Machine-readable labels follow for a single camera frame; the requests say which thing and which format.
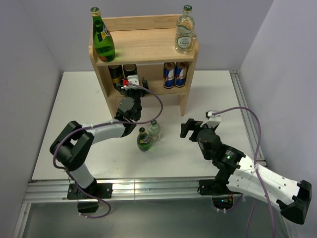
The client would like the black gold can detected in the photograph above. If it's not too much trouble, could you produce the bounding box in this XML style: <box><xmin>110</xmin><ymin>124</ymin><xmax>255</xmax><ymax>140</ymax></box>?
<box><xmin>108</xmin><ymin>65</ymin><xmax>124</xmax><ymax>86</ymax></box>
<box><xmin>123</xmin><ymin>64</ymin><xmax>138</xmax><ymax>79</ymax></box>

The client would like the black gold can front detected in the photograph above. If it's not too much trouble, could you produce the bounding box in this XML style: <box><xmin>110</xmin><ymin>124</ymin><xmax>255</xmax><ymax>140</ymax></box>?
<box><xmin>123</xmin><ymin>64</ymin><xmax>138</xmax><ymax>79</ymax></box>

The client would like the green bottle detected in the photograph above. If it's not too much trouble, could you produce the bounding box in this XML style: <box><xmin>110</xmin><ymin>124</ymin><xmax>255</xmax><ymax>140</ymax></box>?
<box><xmin>90</xmin><ymin>7</ymin><xmax>115</xmax><ymax>62</ymax></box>
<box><xmin>137</xmin><ymin>127</ymin><xmax>151</xmax><ymax>152</ymax></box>

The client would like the large clear soda water bottle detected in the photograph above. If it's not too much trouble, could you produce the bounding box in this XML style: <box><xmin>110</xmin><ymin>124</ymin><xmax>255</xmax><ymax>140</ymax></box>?
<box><xmin>175</xmin><ymin>4</ymin><xmax>195</xmax><ymax>53</ymax></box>

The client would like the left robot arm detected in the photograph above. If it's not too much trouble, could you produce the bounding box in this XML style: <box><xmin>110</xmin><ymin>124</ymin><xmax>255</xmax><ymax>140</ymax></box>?
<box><xmin>50</xmin><ymin>75</ymin><xmax>150</xmax><ymax>198</ymax></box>

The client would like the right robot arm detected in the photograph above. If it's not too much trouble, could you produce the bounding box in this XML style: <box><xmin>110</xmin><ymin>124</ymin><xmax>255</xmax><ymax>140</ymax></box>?
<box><xmin>180</xmin><ymin>119</ymin><xmax>312</xmax><ymax>225</ymax></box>

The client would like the wooden two-tier shelf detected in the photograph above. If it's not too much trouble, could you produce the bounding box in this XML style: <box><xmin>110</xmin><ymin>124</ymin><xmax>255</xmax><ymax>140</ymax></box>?
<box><xmin>89</xmin><ymin>14</ymin><xmax>199</xmax><ymax>117</ymax></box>

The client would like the left blue energy drink can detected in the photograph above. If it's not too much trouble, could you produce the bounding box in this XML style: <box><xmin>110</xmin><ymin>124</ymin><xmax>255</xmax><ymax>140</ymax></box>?
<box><xmin>163</xmin><ymin>62</ymin><xmax>175</xmax><ymax>89</ymax></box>

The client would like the blue energy drink can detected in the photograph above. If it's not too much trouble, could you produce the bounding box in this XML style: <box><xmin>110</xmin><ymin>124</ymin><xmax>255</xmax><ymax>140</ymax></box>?
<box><xmin>163</xmin><ymin>62</ymin><xmax>175</xmax><ymax>89</ymax></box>
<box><xmin>174</xmin><ymin>61</ymin><xmax>188</xmax><ymax>87</ymax></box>

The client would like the small clear glass bottle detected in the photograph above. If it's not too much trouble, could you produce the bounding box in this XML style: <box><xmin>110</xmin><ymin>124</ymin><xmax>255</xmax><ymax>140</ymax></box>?
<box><xmin>148</xmin><ymin>120</ymin><xmax>161</xmax><ymax>142</ymax></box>

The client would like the right blue energy drink can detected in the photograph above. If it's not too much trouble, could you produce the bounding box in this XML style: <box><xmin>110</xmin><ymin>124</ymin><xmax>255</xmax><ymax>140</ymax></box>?
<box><xmin>174</xmin><ymin>61</ymin><xmax>188</xmax><ymax>87</ymax></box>

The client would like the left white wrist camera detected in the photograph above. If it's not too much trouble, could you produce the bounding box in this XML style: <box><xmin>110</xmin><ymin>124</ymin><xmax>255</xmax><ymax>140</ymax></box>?
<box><xmin>123</xmin><ymin>74</ymin><xmax>140</xmax><ymax>88</ymax></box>

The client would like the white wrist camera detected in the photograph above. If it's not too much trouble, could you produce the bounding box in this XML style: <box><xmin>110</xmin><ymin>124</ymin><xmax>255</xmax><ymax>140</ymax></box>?
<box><xmin>200</xmin><ymin>110</ymin><xmax>221</xmax><ymax>129</ymax></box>
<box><xmin>123</xmin><ymin>74</ymin><xmax>140</xmax><ymax>88</ymax></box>

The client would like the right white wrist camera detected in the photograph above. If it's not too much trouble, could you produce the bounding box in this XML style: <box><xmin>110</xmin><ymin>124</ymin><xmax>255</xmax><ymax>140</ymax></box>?
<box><xmin>200</xmin><ymin>110</ymin><xmax>221</xmax><ymax>129</ymax></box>

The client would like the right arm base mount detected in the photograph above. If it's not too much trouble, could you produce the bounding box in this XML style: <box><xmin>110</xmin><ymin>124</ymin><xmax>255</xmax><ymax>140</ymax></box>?
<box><xmin>197</xmin><ymin>179</ymin><xmax>243</xmax><ymax>214</ymax></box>

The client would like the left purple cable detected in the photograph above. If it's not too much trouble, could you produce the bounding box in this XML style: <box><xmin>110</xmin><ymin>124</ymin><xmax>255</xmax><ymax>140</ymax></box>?
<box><xmin>53</xmin><ymin>83</ymin><xmax>164</xmax><ymax>219</ymax></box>

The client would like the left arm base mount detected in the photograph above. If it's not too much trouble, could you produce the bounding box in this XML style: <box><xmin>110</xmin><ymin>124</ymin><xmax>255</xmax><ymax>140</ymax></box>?
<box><xmin>66</xmin><ymin>182</ymin><xmax>112</xmax><ymax>219</ymax></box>

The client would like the aluminium frame rail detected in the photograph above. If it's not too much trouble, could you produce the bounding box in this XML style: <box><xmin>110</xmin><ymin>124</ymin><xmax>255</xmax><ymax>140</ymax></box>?
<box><xmin>14</xmin><ymin>70</ymin><xmax>252</xmax><ymax>238</ymax></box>

